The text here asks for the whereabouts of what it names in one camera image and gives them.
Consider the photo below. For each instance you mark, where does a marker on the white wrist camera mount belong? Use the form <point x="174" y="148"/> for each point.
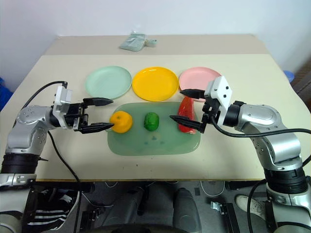
<point x="62" y="99"/>
<point x="221" y="89"/>

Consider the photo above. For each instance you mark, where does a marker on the pink plate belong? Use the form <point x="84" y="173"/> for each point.
<point x="194" y="77"/>

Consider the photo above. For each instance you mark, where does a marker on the red bell pepper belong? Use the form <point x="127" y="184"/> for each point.
<point x="187" y="109"/>

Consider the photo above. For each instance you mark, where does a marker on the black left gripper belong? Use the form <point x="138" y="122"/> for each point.
<point x="73" y="112"/>

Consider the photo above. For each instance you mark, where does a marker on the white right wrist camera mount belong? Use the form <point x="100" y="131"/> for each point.
<point x="221" y="89"/>

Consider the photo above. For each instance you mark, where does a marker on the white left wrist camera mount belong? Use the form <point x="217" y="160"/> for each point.
<point x="62" y="99"/>

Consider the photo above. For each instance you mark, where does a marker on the metal floor bracket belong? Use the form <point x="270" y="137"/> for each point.
<point x="217" y="207"/>

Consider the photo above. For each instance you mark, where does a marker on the yellow plate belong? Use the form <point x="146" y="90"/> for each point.
<point x="155" y="83"/>

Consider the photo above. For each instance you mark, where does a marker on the light green plate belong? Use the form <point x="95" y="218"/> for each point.
<point x="107" y="81"/>

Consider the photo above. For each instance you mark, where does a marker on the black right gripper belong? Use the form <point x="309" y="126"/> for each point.
<point x="211" y="107"/>

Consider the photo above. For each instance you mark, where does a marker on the dark grey rounded shape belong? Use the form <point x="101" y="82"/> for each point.
<point x="187" y="211"/>
<point x="126" y="208"/>

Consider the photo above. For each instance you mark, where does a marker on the large beige table mat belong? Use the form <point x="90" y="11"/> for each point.
<point x="155" y="167"/>

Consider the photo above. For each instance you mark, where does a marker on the translucent green tray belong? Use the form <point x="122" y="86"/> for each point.
<point x="155" y="143"/>

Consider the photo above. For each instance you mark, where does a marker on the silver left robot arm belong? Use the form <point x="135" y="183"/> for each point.
<point x="29" y="116"/>

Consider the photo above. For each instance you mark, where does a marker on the yellow bell pepper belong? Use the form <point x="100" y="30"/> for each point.
<point x="123" y="123"/>

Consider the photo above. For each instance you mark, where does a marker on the blue round container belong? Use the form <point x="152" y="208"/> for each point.
<point x="289" y="75"/>

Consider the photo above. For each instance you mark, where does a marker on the brown cardboard box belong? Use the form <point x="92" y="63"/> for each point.
<point x="305" y="82"/>

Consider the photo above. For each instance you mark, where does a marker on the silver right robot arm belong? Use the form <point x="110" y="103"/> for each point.
<point x="262" y="114"/>

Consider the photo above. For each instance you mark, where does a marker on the black white striped shoe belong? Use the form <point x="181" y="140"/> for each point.
<point x="48" y="216"/>

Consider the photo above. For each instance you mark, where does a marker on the blue plastic object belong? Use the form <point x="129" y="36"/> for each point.
<point x="5" y="94"/>

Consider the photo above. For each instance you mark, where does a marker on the green bell pepper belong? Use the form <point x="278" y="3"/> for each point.
<point x="151" y="121"/>

